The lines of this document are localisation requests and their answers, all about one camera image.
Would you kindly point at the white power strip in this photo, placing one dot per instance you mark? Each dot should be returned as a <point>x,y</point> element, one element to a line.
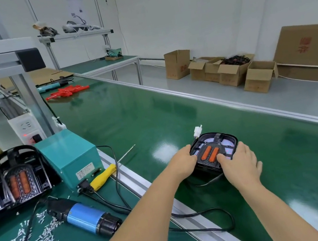
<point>25,127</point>

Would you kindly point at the green workbench white legs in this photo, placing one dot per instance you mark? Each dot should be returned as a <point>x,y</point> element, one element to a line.
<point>100,63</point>

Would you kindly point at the person's right hand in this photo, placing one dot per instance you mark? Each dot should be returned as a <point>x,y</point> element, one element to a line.
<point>244,168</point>

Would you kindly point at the teal power supply box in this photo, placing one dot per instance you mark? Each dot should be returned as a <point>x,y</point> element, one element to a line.
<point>67,156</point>

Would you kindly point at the brown cardboard box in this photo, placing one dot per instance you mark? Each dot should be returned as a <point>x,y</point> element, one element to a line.
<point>233,74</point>
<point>205,71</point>
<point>259,80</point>
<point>179,65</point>

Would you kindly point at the teal hand tool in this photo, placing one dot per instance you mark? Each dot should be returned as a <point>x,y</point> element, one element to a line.
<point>52,87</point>

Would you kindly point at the person's left forearm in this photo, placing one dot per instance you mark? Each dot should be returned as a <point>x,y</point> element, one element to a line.
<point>136,233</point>

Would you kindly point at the flat brown cardboard sheet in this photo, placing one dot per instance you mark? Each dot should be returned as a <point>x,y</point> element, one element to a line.
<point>309,52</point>

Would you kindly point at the assembled lamp unit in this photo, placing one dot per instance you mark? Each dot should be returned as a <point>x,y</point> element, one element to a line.
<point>212,146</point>

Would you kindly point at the yellow plug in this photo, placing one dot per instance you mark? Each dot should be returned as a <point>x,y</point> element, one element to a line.
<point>103,178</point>

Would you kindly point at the person's left hand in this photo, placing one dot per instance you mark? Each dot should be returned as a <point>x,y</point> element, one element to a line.
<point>182,164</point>

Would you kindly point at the red tool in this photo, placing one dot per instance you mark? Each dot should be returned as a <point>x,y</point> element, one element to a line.
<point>68,92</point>

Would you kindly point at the blue black electric screwdriver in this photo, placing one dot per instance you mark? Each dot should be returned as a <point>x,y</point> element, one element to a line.
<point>84,218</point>

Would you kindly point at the person's right forearm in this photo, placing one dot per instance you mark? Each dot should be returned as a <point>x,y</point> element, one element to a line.
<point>281,220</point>

